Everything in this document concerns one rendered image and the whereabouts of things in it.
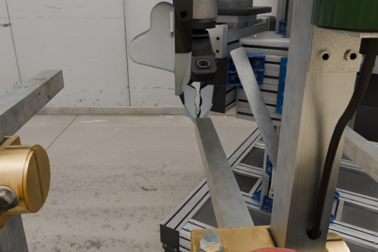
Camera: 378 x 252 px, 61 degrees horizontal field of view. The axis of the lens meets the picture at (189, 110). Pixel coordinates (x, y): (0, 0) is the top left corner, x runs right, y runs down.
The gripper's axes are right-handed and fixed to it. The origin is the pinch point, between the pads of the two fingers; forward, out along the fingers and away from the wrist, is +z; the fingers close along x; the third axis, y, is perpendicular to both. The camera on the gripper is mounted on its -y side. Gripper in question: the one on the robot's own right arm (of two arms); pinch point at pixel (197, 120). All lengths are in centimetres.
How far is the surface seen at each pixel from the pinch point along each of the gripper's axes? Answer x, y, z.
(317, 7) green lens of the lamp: -1, -45, -24
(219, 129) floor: -39, 187, 84
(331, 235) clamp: -7.8, -40.0, -4.3
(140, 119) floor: 29, 215, 84
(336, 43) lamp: -4.0, -42.6, -21.9
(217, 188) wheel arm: 0.9, -30.4, -3.4
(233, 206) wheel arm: -0.2, -33.9, -3.4
